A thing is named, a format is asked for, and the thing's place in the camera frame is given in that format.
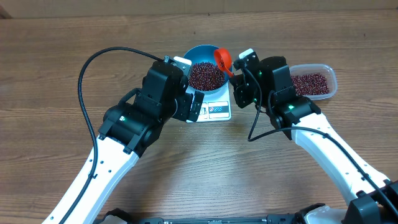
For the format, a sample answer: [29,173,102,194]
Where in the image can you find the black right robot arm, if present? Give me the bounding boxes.
[227,53,397,223]

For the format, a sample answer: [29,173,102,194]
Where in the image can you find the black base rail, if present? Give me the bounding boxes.
[93,203,325,224]

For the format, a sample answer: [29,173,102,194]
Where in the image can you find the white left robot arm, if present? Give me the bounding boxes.
[44,57,204,223]

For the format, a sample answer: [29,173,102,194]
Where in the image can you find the clear plastic container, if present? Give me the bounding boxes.
[290,64,338,101]

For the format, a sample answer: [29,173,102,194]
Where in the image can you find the red measuring scoop blue handle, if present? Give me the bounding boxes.
[213,48,234,78]

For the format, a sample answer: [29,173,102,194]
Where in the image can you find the white digital kitchen scale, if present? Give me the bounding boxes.
[197,82,231,123]

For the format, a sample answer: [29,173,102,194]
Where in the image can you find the teal blue bowl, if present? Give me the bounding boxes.
[183,45,229,92]

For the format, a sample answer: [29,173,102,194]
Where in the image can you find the red beans in bowl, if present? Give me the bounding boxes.
[188,62,225,91]

